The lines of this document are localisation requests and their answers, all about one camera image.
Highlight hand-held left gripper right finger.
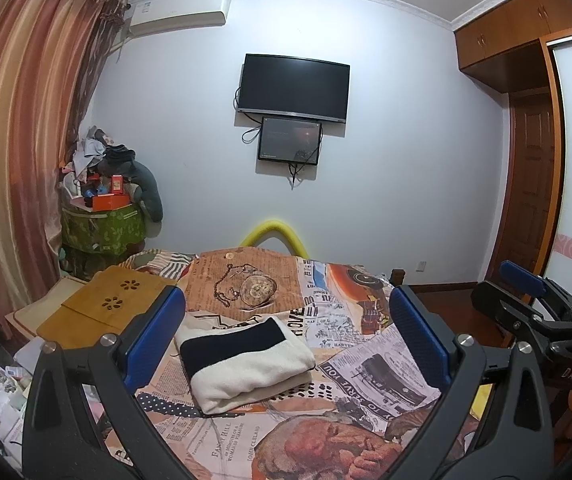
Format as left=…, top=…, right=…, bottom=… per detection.
left=388, top=284, right=554, bottom=480

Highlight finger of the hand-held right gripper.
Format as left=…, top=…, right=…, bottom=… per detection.
left=471, top=282, right=572, bottom=357
left=497, top=260, right=572, bottom=321

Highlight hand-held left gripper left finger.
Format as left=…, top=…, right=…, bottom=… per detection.
left=21, top=285, right=202, bottom=480

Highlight white navy striped sweater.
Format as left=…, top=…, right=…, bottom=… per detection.
left=173, top=316, right=316, bottom=415

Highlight pile of clothes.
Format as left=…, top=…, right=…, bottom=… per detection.
left=68, top=127, right=139, bottom=186

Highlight bamboo folding tray table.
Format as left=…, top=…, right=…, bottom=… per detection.
left=36, top=265, right=179, bottom=351

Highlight striped cloth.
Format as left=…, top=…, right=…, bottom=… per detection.
left=118, top=249, right=197, bottom=281

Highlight brown wooden door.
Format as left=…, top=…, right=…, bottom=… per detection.
left=486, top=85, right=567, bottom=291

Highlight green leaf print storage box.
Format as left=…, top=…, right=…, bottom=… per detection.
left=61, top=200, right=148, bottom=261

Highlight orange cardboard box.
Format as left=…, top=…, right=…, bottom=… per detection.
left=91, top=192, right=132, bottom=212

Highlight printed newspaper pattern blanket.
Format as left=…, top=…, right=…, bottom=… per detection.
left=41, top=247, right=517, bottom=480

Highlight yellow foam tube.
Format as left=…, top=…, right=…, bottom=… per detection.
left=240, top=219, right=309, bottom=258

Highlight pile of papers and packets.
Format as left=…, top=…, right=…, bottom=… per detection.
left=0, top=337, right=47, bottom=466

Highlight small black monitor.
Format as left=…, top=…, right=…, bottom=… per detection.
left=257, top=116, right=323, bottom=166

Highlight striped red brown curtain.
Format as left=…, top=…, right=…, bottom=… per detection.
left=0, top=0, right=132, bottom=351

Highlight wooden overhead cabinets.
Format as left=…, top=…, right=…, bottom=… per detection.
left=453, top=0, right=572, bottom=93

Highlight black wall television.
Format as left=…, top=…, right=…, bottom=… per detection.
left=236, top=53, right=351, bottom=124

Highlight white wall air conditioner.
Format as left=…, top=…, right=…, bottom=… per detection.
left=125, top=0, right=231, bottom=38

